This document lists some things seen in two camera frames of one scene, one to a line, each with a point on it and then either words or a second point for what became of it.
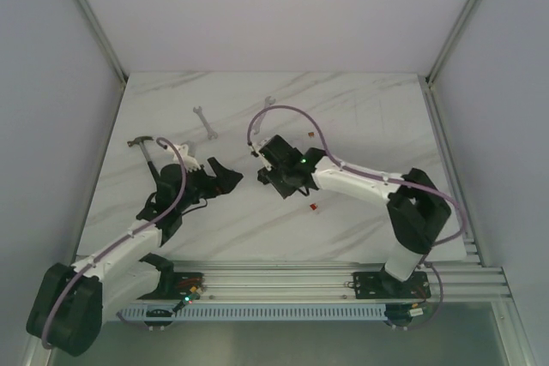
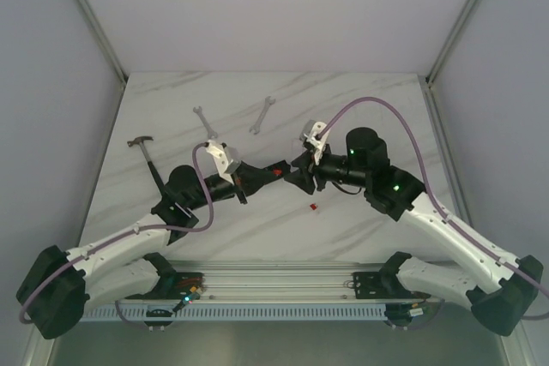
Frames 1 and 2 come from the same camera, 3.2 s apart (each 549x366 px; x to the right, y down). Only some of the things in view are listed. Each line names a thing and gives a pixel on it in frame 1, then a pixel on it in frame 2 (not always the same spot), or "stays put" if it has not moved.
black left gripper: x=210 y=180 -> x=242 y=183
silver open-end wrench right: x=260 y=117 stays put
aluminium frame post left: x=92 y=18 stays put
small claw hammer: x=140 y=140 stays put
